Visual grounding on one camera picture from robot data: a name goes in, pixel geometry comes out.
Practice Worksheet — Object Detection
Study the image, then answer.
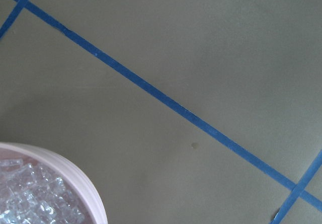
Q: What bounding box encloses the clear ice cubes pile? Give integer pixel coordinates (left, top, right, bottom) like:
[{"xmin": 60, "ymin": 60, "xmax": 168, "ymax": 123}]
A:
[{"xmin": 1, "ymin": 159, "xmax": 92, "ymax": 223}]

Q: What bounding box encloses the pink bowl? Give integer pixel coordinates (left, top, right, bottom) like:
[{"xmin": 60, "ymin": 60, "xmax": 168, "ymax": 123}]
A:
[{"xmin": 1, "ymin": 142, "xmax": 108, "ymax": 223}]

